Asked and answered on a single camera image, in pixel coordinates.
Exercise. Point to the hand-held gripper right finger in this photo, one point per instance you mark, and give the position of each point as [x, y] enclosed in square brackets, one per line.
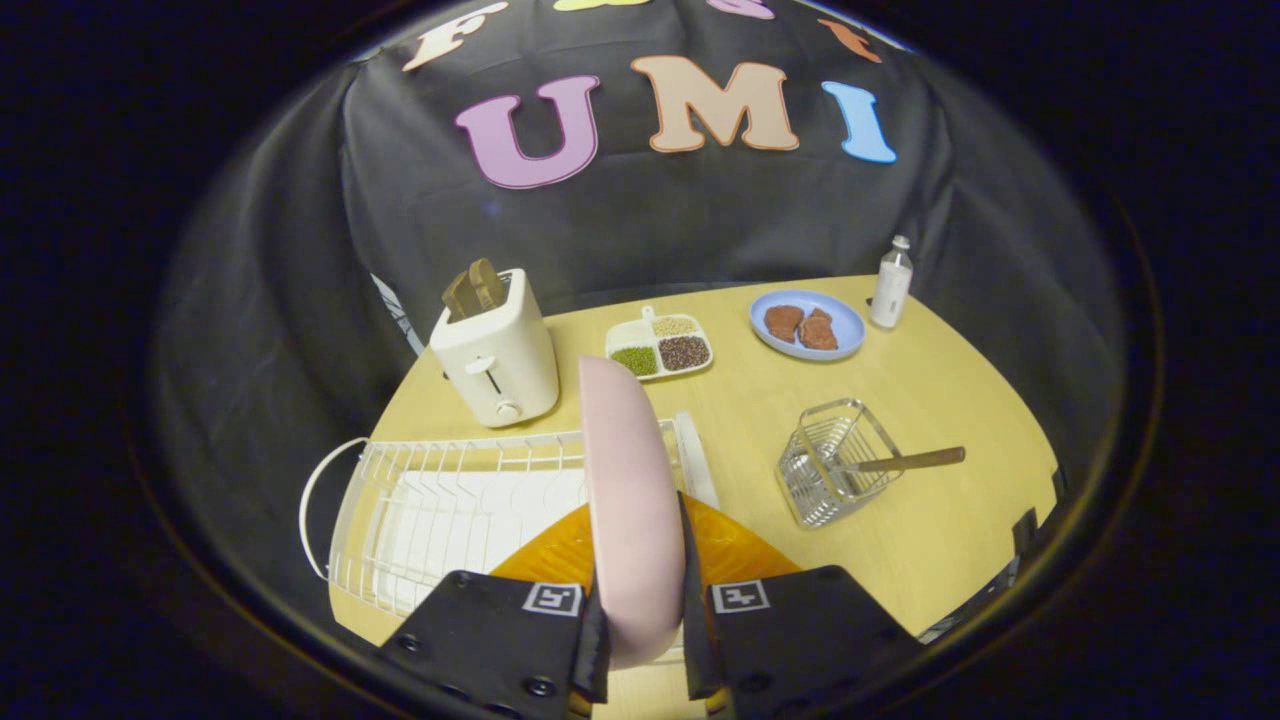
[800, 640]

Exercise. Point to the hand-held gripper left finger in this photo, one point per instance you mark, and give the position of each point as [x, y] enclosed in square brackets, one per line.
[500, 640]

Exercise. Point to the pink plate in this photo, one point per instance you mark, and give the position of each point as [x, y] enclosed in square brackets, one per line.
[632, 520]

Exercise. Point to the blue plate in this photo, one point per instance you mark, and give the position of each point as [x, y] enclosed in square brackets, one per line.
[806, 324]

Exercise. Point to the cream toaster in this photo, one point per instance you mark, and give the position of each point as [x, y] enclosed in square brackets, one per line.
[495, 355]

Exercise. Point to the brown meat piece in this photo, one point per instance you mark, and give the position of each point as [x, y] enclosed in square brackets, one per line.
[818, 331]
[783, 322]

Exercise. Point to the white divided tray with beans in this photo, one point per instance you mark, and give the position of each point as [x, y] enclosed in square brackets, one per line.
[660, 346]

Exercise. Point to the toast slice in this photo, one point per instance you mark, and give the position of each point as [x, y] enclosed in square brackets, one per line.
[475, 288]

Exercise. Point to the small white bottle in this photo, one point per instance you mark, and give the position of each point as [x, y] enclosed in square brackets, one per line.
[890, 285]

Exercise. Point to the black backdrop cloth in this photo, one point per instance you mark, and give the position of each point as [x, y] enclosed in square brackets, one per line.
[640, 210]

